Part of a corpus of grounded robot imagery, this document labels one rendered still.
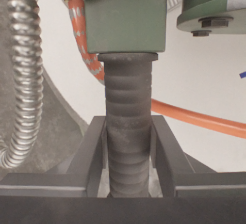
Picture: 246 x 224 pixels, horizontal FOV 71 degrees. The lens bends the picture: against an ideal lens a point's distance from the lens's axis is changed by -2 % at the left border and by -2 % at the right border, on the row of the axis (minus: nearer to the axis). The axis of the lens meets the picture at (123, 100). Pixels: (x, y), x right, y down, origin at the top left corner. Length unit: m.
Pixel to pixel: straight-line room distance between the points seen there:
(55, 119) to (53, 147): 0.13
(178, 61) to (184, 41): 0.03
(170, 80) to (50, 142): 0.71
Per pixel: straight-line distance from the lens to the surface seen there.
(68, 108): 0.60
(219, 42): 0.26
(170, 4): 0.29
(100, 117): 0.15
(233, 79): 0.26
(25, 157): 0.19
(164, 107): 0.19
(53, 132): 0.91
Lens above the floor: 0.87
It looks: 49 degrees down
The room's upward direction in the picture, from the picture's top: 69 degrees clockwise
